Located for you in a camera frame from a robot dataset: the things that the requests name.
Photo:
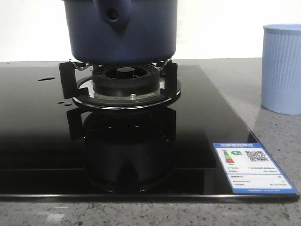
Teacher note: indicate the dark blue saucepan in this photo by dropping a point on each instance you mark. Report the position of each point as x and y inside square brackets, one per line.
[122, 32]

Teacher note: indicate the light blue ribbed cup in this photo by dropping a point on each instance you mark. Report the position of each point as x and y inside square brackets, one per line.
[281, 68]

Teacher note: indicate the black gas burner head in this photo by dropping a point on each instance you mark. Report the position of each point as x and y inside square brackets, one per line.
[123, 81]

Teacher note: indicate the black pot support grate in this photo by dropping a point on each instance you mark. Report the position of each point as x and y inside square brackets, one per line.
[83, 94]

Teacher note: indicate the blue energy rating sticker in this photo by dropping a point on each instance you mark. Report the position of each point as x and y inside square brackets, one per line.
[251, 170]

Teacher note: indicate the black glass gas cooktop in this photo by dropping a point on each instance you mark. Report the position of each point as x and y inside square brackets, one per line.
[51, 150]

